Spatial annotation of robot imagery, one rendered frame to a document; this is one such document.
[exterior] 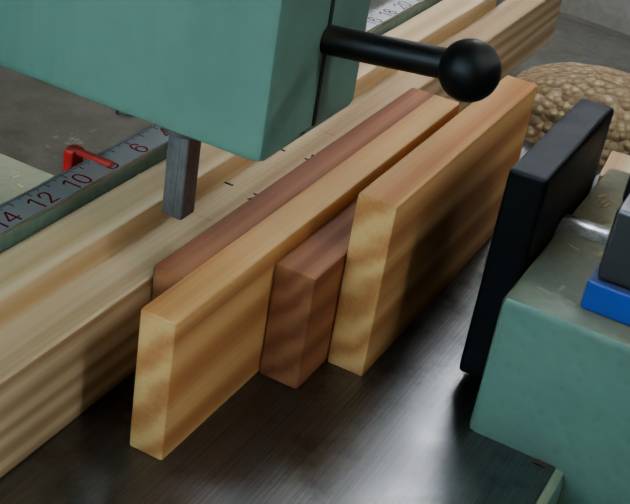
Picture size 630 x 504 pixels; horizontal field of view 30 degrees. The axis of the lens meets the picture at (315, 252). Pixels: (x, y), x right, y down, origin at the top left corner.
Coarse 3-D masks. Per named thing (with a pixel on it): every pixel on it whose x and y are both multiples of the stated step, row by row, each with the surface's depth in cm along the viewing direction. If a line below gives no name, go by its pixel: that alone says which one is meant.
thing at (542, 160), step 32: (576, 128) 46; (608, 128) 49; (544, 160) 43; (576, 160) 45; (512, 192) 42; (544, 192) 42; (576, 192) 47; (512, 224) 43; (544, 224) 44; (576, 224) 46; (512, 256) 43; (480, 288) 45; (480, 320) 45; (480, 352) 46
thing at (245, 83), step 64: (0, 0) 40; (64, 0) 39; (128, 0) 38; (192, 0) 37; (256, 0) 36; (320, 0) 37; (0, 64) 42; (64, 64) 40; (128, 64) 39; (192, 64) 38; (256, 64) 36; (320, 64) 39; (192, 128) 39; (256, 128) 37
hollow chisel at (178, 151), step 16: (176, 144) 43; (192, 144) 43; (176, 160) 43; (192, 160) 43; (176, 176) 44; (192, 176) 44; (176, 192) 44; (192, 192) 44; (176, 208) 44; (192, 208) 45
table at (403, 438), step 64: (448, 320) 50; (128, 384) 43; (256, 384) 45; (320, 384) 45; (384, 384) 46; (448, 384) 46; (64, 448) 40; (128, 448) 40; (192, 448) 41; (256, 448) 41; (320, 448) 42; (384, 448) 42; (448, 448) 43; (512, 448) 44
